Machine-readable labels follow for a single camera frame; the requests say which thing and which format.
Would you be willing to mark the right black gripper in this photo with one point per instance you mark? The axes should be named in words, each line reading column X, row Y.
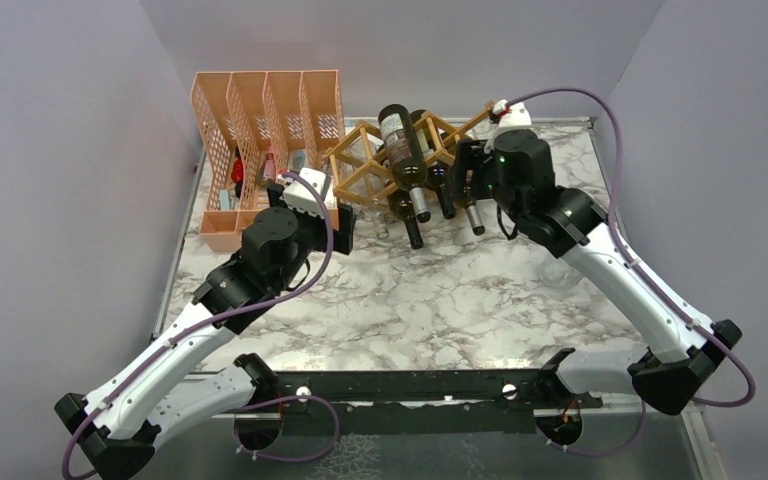
column 473, row 154

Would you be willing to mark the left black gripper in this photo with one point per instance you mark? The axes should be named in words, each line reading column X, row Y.
column 342, row 238

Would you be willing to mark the white wine bottle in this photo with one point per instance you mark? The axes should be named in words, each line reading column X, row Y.
column 405, row 157

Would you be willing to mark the clear glass jar silver lid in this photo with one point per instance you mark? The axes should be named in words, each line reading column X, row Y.
column 558, row 274

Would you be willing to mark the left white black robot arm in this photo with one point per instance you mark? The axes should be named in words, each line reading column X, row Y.
column 122, row 423

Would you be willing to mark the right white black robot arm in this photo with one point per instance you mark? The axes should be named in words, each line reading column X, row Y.
column 516, row 171

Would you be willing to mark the wooden wine rack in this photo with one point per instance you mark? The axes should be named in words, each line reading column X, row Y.
column 370, row 163

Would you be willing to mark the blue item in organizer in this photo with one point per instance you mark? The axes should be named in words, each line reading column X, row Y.
column 298, row 160

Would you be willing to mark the pink item in organizer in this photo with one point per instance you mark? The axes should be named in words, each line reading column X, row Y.
column 267, row 172

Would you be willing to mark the red item in organizer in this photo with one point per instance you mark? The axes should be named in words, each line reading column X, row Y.
column 238, row 173

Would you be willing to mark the light blue tube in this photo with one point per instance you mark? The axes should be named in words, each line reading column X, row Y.
column 225, row 200

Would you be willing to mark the orange plastic file organizer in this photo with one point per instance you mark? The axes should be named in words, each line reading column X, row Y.
column 257, row 111

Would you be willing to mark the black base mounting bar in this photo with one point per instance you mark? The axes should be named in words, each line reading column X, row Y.
column 412, row 402

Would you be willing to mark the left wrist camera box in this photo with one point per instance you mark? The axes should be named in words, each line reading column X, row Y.
column 299, row 198

